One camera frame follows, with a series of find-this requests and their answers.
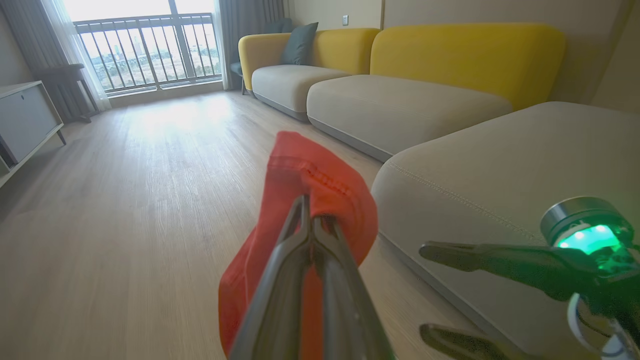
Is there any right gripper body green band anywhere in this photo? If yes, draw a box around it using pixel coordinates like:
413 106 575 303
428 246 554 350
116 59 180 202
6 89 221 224
540 196 640 351

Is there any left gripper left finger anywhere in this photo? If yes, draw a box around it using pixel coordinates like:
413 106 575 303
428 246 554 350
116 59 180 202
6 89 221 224
229 195 314 360

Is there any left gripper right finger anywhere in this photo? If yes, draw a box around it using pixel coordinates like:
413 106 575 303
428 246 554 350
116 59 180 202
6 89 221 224
310 215 396 360

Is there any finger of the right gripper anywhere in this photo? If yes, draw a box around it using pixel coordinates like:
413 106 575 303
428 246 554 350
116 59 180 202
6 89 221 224
419 240 601 302
420 323 538 360

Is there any red clothing item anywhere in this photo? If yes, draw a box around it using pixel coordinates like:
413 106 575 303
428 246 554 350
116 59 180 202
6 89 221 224
218 131 379 358

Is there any beige backless sofa seat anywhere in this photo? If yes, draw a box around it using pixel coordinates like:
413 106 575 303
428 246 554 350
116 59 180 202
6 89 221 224
370 101 640 357

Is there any yellow back sofa module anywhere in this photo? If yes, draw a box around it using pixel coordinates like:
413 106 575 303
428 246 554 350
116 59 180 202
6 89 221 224
306 22 567 164

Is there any yellow armrest sofa module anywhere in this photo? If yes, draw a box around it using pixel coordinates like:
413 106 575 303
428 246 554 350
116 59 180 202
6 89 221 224
238 27 382 122

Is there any dark grey side stool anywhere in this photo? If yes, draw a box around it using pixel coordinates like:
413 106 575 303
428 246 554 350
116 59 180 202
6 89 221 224
229 62 249 96

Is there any teal throw cushion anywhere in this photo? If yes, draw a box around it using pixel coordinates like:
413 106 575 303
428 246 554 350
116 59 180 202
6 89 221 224
279 22 320 66

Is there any balcony metal railing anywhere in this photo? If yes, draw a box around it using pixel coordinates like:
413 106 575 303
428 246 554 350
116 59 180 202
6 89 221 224
74 12 224 94

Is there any grey curtain beside sofa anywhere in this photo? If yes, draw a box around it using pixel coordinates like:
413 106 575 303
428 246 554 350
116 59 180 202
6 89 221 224
216 0 287 91

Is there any small wooden side table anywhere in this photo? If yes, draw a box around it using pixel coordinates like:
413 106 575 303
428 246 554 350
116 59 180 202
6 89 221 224
33 63 100 124

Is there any white grey tv cabinet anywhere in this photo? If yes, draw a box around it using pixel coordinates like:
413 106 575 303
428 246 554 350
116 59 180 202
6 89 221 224
0 80 67 189

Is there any sheer white curtain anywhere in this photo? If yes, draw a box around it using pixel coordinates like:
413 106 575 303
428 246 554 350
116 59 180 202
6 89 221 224
40 0 113 112

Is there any grey curtain beside cabinet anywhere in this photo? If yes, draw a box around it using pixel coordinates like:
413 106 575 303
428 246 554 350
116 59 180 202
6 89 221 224
0 0 91 121

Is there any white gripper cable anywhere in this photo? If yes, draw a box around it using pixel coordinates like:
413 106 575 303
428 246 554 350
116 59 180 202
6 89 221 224
566 292 640 360

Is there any large window frame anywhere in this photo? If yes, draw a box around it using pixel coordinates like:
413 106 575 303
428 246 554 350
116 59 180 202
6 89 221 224
60 0 224 96

